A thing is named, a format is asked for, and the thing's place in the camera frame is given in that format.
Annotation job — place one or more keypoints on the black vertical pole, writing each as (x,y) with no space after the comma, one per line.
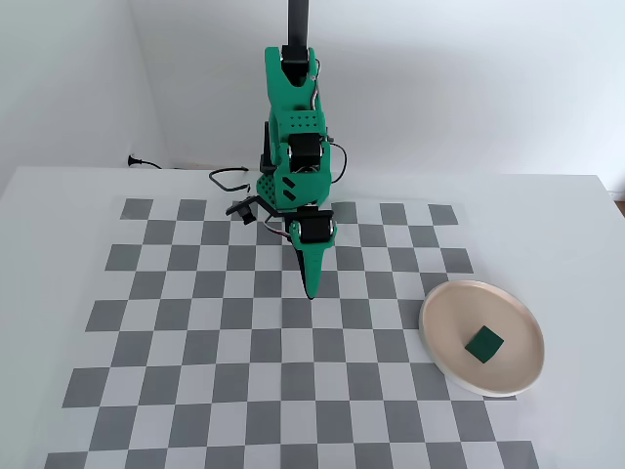
(298,22)

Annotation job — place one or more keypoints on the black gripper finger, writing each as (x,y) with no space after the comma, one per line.
(304,268)

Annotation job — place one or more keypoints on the beige round plate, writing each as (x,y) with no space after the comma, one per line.
(508,303)

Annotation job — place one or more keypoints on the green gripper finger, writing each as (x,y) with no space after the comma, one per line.
(317,271)

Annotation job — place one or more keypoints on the grey white checkerboard mat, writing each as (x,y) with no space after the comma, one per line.
(244,342)

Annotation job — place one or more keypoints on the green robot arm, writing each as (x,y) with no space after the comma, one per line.
(298,166)

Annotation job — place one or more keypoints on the green gripper body black servo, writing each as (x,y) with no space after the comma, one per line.
(312,231)

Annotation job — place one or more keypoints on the dark green cube dice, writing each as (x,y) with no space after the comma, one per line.
(484,344)

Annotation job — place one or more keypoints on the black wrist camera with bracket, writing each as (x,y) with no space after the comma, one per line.
(246,211)

